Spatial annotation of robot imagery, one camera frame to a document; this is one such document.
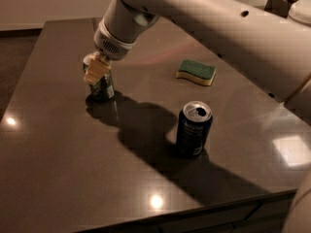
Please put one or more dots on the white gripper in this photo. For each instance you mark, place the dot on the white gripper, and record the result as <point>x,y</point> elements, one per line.
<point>112,47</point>

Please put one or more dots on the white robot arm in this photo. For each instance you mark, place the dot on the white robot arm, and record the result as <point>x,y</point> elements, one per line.
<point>271,51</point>

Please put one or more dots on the green soda can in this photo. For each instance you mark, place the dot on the green soda can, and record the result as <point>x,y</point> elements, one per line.
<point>104,89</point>

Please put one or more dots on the dark box in corner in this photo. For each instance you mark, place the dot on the dark box in corner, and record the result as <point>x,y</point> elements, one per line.
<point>278,7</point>

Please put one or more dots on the dark blue soda can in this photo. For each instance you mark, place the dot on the dark blue soda can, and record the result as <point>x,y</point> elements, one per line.
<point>195,120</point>

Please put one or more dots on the green and yellow sponge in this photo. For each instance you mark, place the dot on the green and yellow sponge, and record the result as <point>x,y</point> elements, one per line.
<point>196,72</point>

